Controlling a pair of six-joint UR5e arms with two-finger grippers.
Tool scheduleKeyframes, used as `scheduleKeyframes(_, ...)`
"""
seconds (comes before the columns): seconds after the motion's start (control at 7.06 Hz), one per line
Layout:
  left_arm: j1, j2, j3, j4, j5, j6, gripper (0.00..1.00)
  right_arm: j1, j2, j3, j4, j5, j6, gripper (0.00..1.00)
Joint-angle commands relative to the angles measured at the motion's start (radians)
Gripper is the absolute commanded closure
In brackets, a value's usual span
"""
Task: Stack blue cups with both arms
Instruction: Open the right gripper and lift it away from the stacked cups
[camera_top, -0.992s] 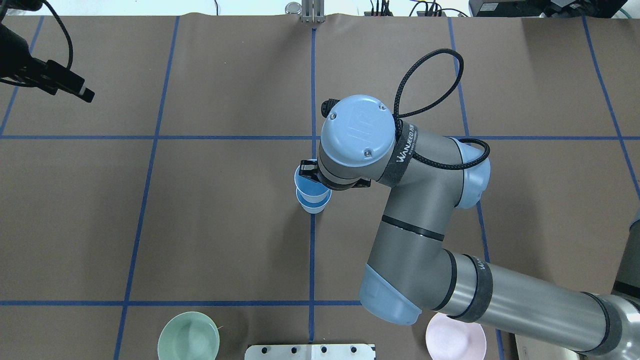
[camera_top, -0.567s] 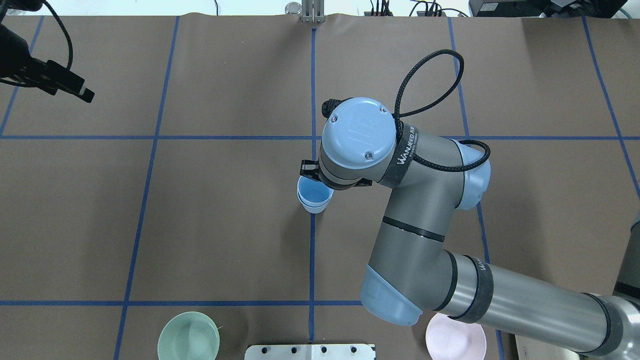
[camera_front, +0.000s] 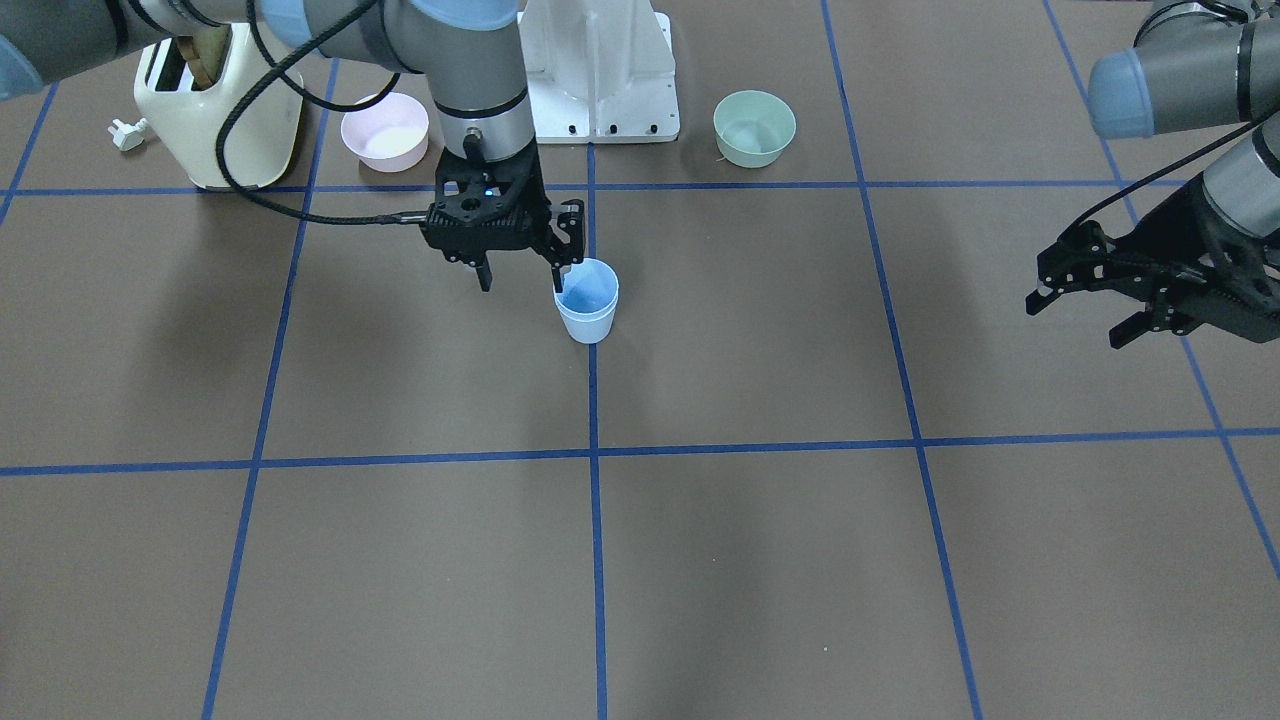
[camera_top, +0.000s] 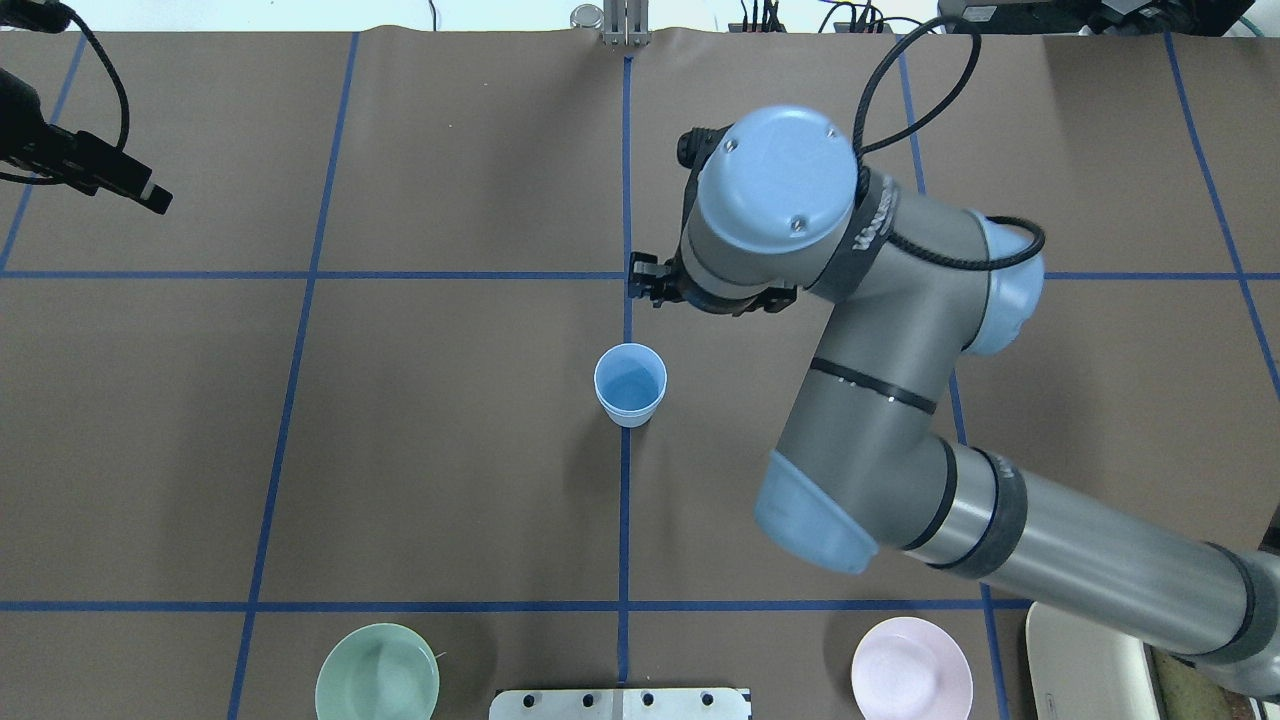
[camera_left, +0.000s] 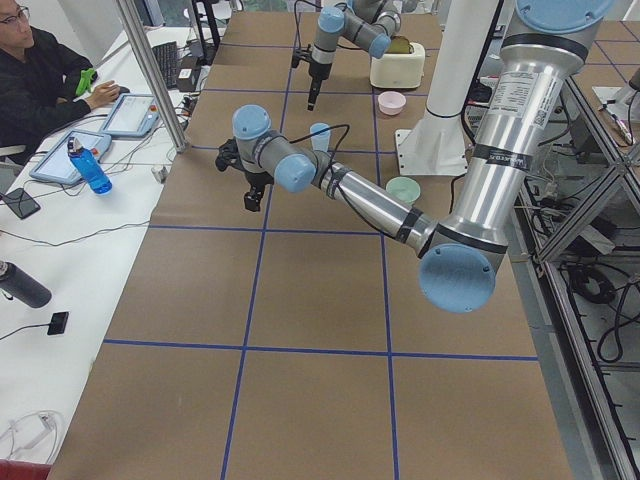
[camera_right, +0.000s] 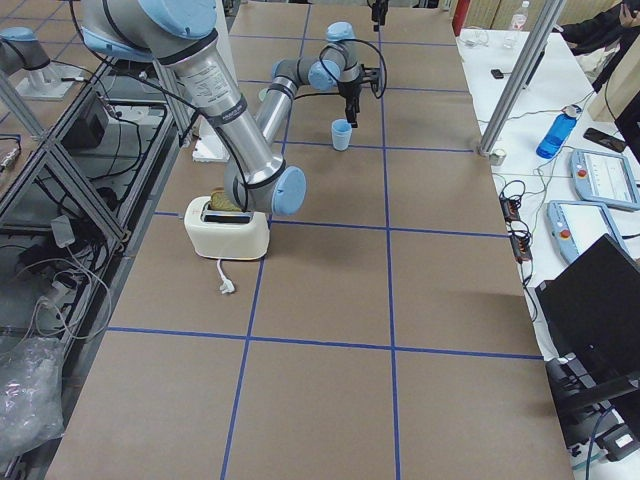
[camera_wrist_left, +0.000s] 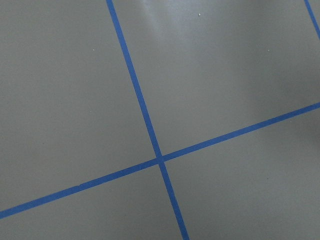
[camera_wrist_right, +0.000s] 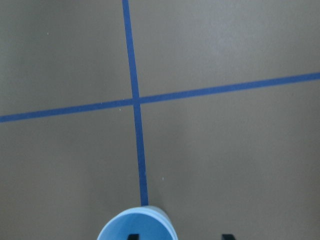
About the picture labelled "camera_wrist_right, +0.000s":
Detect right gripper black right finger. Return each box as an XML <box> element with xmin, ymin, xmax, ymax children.
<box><xmin>221</xmin><ymin>234</ymin><xmax>235</xmax><ymax>240</ymax></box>

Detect light blue cup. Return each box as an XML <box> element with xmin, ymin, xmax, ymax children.
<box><xmin>97</xmin><ymin>206</ymin><xmax>171</xmax><ymax>240</ymax></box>
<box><xmin>146</xmin><ymin>205</ymin><xmax>178</xmax><ymax>240</ymax></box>

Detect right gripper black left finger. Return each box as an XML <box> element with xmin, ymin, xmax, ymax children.
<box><xmin>127</xmin><ymin>233</ymin><xmax>139</xmax><ymax>240</ymax></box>

